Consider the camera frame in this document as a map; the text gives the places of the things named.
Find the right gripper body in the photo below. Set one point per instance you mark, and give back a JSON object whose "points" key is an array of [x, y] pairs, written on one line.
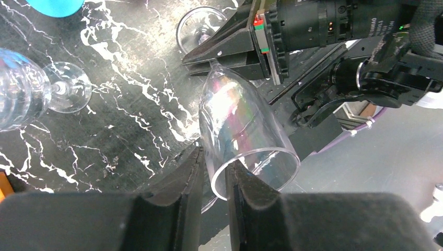
{"points": [[282, 27]]}

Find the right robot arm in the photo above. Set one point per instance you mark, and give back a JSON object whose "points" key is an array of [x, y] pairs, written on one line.
{"points": [[382, 52]]}

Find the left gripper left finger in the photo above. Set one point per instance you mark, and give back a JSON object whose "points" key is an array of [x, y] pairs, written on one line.
{"points": [[166, 216]]}

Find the upright blue wine glass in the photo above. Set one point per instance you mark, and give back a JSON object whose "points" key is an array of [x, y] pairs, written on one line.
{"points": [[56, 8]]}

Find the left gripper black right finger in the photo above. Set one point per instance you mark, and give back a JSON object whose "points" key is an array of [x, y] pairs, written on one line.
{"points": [[261, 218]]}

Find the clear wine glass front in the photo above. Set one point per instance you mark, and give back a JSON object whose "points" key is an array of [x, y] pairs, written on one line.
{"points": [[29, 90]]}

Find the gold wire rack wooden base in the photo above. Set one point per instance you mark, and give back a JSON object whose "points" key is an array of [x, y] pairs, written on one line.
{"points": [[5, 187]]}

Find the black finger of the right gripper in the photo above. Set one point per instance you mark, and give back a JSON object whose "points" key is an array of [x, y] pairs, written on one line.
{"points": [[234, 46]]}

